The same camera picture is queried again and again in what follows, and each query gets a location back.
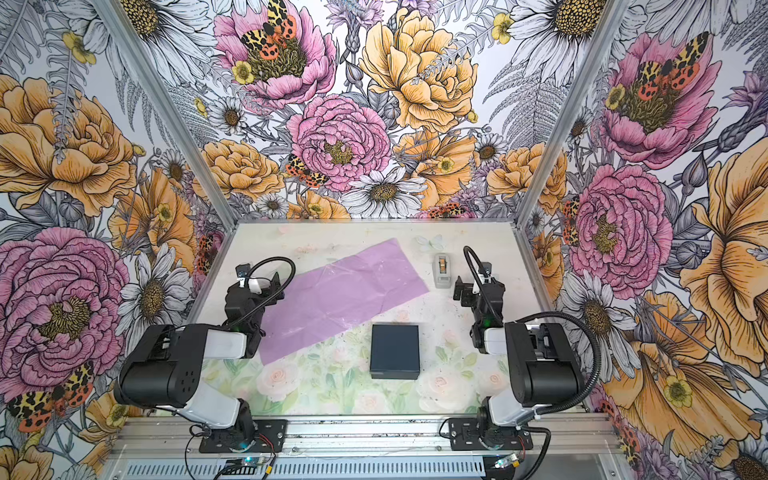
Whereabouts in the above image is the purple wrapping paper sheet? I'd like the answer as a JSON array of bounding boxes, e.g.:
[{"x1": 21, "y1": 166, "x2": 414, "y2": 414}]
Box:
[{"x1": 258, "y1": 239, "x2": 429, "y2": 365}]

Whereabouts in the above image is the dark navy gift box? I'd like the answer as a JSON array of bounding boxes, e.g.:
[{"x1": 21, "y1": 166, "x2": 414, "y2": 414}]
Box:
[{"x1": 369, "y1": 324, "x2": 421, "y2": 380}]

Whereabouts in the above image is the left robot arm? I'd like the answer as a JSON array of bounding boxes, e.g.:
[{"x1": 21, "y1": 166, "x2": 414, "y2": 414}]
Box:
[{"x1": 114, "y1": 276, "x2": 284, "y2": 447}]

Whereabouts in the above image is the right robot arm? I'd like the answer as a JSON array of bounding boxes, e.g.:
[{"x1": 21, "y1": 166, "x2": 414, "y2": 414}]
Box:
[{"x1": 453, "y1": 279, "x2": 589, "y2": 432}]

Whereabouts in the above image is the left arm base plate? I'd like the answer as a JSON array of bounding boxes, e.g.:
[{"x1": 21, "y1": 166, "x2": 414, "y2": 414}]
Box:
[{"x1": 198, "y1": 419, "x2": 288, "y2": 454}]

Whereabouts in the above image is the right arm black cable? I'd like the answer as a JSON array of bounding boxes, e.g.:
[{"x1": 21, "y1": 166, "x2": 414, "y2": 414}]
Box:
[{"x1": 463, "y1": 246, "x2": 602, "y2": 416}]

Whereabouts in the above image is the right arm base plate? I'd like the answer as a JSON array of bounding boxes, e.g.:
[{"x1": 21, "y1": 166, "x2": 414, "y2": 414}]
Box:
[{"x1": 439, "y1": 417, "x2": 533, "y2": 451}]

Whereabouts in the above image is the aluminium front rail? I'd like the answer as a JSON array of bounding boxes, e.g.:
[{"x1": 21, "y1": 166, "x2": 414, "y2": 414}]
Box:
[{"x1": 99, "y1": 413, "x2": 633, "y2": 479}]

